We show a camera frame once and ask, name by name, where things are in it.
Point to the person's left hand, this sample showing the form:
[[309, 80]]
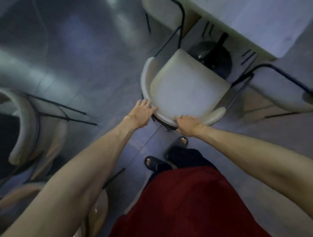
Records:
[[140, 114]]

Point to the person's right hand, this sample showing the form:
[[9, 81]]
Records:
[[190, 127]]

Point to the beige chair with black frame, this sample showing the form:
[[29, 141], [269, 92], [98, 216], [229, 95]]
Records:
[[276, 92], [97, 212], [163, 12], [27, 122], [188, 88]]

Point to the person's left forearm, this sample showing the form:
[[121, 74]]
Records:
[[80, 175]]

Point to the person's right forearm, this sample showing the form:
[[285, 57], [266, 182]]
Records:
[[256, 156]]

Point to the right black sandal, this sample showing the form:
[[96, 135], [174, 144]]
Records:
[[179, 144]]

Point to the black sandal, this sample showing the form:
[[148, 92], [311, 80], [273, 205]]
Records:
[[154, 164], [179, 144]]

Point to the dark trousers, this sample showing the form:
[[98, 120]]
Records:
[[188, 157]]

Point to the left black sandal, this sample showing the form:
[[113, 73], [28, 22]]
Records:
[[154, 164]]

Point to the dark red shirt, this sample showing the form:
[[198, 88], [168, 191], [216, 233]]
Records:
[[190, 207]]

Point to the grey wooden table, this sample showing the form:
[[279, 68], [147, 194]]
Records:
[[256, 19]]

